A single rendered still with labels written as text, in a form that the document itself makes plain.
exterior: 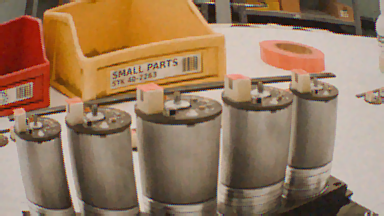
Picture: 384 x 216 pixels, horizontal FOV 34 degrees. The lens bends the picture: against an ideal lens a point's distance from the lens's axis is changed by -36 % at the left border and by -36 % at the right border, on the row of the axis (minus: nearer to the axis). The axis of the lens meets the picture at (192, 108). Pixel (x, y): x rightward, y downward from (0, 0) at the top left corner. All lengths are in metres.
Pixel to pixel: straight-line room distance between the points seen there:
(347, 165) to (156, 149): 0.16
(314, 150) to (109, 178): 0.08
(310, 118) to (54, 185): 0.10
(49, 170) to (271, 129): 0.08
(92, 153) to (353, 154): 0.20
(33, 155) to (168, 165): 0.05
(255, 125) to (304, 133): 0.03
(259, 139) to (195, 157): 0.02
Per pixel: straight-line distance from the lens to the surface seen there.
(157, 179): 0.27
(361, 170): 0.39
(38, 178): 0.25
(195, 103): 0.27
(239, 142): 0.28
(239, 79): 0.28
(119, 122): 0.26
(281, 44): 0.63
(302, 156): 0.29
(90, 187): 0.26
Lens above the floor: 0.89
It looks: 16 degrees down
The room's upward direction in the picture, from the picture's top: straight up
